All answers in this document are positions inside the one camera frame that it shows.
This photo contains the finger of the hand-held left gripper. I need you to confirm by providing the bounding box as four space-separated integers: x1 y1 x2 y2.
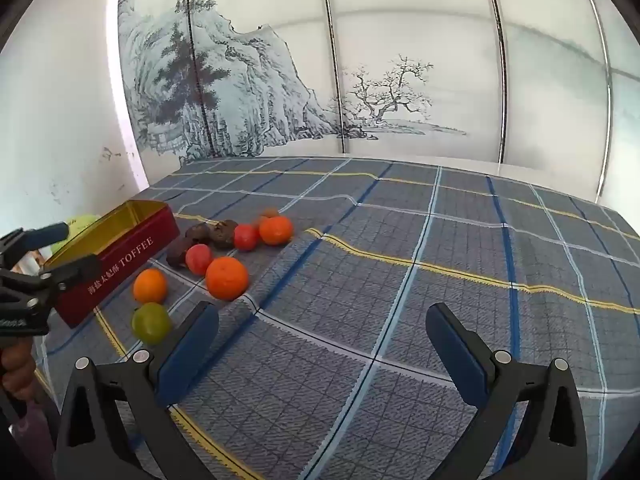
0 221 71 273
0 253 103 313

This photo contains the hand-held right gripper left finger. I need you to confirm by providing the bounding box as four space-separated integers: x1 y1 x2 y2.
52 301 221 480

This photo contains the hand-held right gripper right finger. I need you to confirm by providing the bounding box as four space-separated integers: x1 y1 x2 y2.
425 302 588 480

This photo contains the green round fruit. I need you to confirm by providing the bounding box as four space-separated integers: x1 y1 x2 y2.
131 302 172 346

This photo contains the red tin box gold inside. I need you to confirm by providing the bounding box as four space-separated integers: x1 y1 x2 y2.
42 200 181 330

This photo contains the small smooth orange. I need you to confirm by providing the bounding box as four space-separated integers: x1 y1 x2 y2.
132 268 168 305

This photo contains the large orange tangerine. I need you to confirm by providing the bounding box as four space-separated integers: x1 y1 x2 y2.
205 256 250 302

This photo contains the red round fruit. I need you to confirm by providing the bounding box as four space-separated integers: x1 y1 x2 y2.
233 224 260 252
185 243 214 276

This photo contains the person's left forearm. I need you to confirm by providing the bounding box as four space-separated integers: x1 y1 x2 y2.
0 397 57 480

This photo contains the person's left hand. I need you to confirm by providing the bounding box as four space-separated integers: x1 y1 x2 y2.
0 344 37 403

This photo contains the green tissue packet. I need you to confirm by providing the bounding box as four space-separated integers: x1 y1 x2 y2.
52 215 101 256

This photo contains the landscape painting wall panel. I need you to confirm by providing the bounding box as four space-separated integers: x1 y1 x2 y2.
117 0 640 206

